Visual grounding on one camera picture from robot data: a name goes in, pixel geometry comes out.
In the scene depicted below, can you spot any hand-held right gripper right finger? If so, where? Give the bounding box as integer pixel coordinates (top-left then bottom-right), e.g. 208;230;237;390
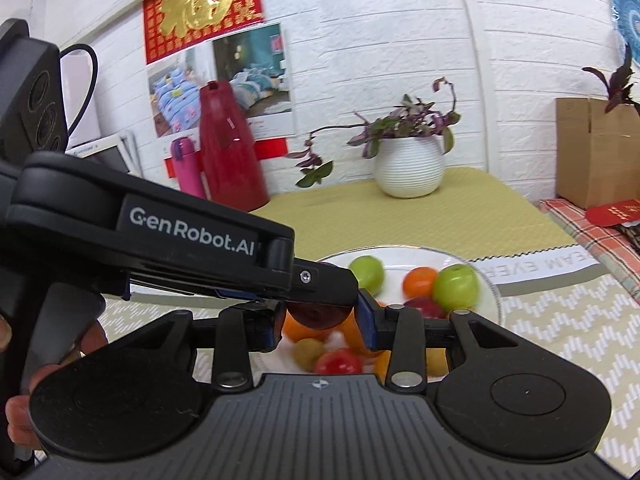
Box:
356;290;521;390

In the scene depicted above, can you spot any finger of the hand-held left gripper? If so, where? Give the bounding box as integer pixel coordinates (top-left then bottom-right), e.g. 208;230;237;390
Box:
292;257;360;307

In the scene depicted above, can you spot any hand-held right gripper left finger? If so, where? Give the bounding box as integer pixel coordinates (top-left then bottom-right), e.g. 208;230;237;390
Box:
120;302;288;392

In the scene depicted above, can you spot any large orange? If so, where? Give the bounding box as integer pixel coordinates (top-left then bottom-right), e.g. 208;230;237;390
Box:
342;310;383;358
282;317;321;343

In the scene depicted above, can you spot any tan longan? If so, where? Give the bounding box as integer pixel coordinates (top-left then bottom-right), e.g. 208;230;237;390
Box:
425;347;451;378
292;338;326;371

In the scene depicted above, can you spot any yellow orange citrus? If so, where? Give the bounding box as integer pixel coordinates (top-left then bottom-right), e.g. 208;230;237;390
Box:
372;350;393;381

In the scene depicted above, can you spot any green jujube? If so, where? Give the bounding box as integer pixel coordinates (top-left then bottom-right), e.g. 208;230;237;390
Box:
432;264;479;312
348;255;386;297

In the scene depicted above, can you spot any small red apple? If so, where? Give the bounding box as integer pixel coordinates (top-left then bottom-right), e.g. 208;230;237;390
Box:
314;349;364;375

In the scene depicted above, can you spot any large dark red plum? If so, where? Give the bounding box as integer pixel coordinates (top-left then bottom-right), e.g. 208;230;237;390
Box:
402;296;448;321

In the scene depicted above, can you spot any mandarin orange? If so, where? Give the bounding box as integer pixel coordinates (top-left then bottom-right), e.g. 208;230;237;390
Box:
402;266;440;300

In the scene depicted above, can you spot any white porcelain plate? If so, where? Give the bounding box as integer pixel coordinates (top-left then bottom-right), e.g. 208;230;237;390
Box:
312;245;503;377

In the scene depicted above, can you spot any person's left hand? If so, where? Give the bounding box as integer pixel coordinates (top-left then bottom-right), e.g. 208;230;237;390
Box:
0;317;108;456

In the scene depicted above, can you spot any pink water bottle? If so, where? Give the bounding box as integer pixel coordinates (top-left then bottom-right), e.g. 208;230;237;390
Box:
170;136;207;200

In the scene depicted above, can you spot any red thermos jug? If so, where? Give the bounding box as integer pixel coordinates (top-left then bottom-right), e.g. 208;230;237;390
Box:
199;81;271;212

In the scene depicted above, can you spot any white dispenser with screen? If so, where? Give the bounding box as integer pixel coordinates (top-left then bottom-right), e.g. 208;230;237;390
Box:
65;130;143;178

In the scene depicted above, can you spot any olive green table mat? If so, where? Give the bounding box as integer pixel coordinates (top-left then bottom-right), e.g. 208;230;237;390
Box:
252;167;581;263

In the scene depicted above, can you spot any white potted purple plant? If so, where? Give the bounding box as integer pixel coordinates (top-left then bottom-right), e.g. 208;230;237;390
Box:
287;77;461;199

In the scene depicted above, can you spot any red plaid cloth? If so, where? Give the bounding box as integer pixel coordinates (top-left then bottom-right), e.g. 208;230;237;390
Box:
539;197;640;301

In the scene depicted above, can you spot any red envelope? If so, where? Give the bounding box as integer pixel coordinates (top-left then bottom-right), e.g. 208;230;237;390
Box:
584;200;640;228

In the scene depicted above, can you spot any cardboard box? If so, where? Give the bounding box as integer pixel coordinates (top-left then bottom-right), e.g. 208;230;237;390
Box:
555;97;640;211

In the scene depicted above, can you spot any dark purple leafy plant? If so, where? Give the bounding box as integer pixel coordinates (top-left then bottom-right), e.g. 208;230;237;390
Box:
582;42;640;116

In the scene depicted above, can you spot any blue crochet doily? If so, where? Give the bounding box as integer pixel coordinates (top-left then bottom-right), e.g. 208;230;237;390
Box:
609;0;640;67

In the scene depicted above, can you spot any white wall water purifier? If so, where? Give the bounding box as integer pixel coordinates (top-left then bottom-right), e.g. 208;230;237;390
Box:
60;52;108;146

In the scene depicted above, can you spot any black cable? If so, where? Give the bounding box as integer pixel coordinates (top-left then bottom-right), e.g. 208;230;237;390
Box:
59;44;100;136

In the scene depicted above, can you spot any wall poster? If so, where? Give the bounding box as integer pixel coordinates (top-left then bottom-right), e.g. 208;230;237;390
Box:
141;0;296;181

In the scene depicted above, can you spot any white wall pipe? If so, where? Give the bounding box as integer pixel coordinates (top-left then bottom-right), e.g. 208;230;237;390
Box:
452;0;493;173

